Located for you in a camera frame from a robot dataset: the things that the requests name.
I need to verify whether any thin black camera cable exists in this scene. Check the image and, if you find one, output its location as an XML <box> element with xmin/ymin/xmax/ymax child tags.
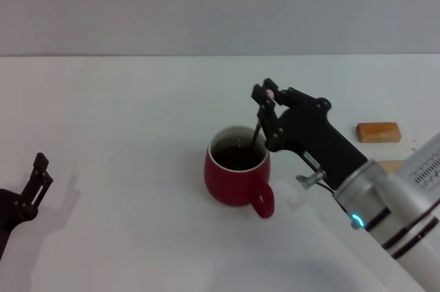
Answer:
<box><xmin>318</xmin><ymin>180</ymin><xmax>350</xmax><ymax>216</ymax></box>

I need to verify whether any red ceramic cup with coffee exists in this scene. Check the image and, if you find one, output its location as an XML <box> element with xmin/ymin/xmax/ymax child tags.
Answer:
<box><xmin>203</xmin><ymin>125</ymin><xmax>276</xmax><ymax>219</ymax></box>

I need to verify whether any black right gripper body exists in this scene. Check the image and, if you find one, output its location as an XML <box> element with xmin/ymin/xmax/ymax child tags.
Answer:
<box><xmin>274</xmin><ymin>94</ymin><xmax>369</xmax><ymax>192</ymax></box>

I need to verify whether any silver right camera mount screw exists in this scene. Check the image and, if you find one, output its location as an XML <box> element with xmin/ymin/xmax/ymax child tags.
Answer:
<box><xmin>296</xmin><ymin>170</ymin><xmax>327</xmax><ymax>190</ymax></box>

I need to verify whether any light wooden block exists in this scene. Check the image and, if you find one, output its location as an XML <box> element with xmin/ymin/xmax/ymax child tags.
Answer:
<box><xmin>377</xmin><ymin>160</ymin><xmax>408</xmax><ymax>175</ymax></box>

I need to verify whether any orange stained wooden block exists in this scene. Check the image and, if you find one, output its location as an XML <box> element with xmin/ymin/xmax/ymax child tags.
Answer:
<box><xmin>355</xmin><ymin>122</ymin><xmax>402</xmax><ymax>144</ymax></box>

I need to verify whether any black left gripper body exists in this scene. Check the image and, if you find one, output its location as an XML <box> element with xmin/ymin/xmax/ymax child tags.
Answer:
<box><xmin>0</xmin><ymin>188</ymin><xmax>25</xmax><ymax>258</ymax></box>

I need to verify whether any pink handled metal spoon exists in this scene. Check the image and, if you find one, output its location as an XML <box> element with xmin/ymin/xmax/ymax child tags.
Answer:
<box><xmin>250</xmin><ymin>89</ymin><xmax>276</xmax><ymax>149</ymax></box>

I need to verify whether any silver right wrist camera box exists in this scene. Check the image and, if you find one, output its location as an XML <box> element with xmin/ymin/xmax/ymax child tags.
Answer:
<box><xmin>388</xmin><ymin>130</ymin><xmax>440</xmax><ymax>219</ymax></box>

